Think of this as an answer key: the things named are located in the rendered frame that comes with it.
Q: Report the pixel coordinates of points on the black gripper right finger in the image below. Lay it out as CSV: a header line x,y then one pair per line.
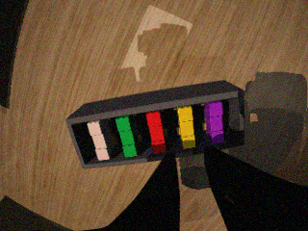
x,y
252,200

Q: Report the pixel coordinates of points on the purple fuse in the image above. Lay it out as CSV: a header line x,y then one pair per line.
x,y
214,118

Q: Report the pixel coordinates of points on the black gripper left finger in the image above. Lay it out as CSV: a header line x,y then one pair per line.
x,y
157,207

